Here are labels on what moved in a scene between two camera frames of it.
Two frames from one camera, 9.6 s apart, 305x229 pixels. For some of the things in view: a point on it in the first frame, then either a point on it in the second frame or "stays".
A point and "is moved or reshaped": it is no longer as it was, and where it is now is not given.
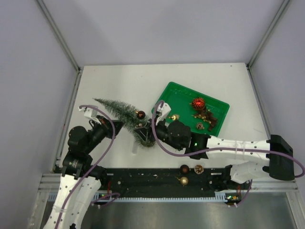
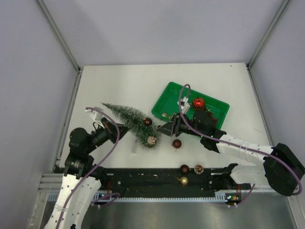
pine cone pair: [198, 169] stays
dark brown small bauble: [141, 114] -> [147, 121]
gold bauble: [184, 181] stays
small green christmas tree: [128, 117] is moved or reshaped
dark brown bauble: [184, 169] stays
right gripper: [157, 127] -> [172, 127]
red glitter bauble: [198, 103] stays
